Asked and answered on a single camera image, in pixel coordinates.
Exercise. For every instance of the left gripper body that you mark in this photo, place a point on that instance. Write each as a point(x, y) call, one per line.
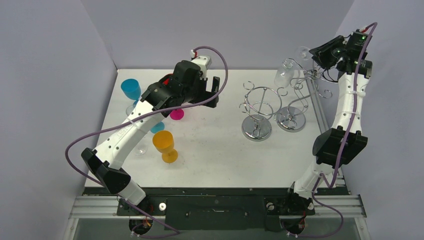
point(200, 94)

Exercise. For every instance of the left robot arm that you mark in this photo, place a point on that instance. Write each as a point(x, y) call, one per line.
point(105, 161)

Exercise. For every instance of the clear wine glass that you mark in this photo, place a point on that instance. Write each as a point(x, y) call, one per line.
point(129, 109)

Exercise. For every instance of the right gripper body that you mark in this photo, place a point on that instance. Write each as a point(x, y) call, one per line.
point(324, 53)

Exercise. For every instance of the pink wine glass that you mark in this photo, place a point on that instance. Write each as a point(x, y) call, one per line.
point(177, 114)

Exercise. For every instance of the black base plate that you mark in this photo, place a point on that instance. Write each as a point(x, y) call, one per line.
point(226, 208)

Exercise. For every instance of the orange wine glass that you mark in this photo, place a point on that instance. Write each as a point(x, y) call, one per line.
point(163, 141)

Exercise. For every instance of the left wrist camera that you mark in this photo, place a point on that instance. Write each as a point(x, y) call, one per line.
point(203, 61)

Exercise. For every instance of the blue wine glass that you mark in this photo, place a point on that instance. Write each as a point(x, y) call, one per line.
point(132, 90)
point(158, 127)

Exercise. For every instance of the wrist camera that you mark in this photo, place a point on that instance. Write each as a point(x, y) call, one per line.
point(362, 29)
point(203, 61)

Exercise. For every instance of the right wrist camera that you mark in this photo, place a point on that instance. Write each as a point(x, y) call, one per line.
point(362, 29)

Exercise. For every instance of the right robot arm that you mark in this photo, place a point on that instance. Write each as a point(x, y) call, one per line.
point(354, 60)

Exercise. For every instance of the chrome wine glass rack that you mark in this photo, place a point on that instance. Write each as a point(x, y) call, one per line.
point(260, 104)

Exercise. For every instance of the tall chrome glass rack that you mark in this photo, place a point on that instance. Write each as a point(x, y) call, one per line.
point(291, 118)

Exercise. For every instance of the red wine glass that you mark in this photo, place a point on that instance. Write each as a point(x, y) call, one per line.
point(166, 82)

